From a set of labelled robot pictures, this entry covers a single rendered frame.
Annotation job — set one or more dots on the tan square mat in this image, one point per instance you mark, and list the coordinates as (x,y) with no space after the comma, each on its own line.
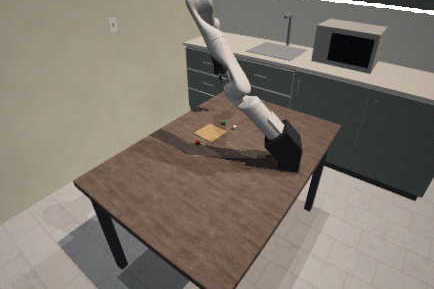
(210,132)

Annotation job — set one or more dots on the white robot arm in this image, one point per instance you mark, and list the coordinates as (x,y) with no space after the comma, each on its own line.
(218,46)

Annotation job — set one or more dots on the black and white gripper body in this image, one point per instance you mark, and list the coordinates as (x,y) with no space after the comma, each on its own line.
(218,67)

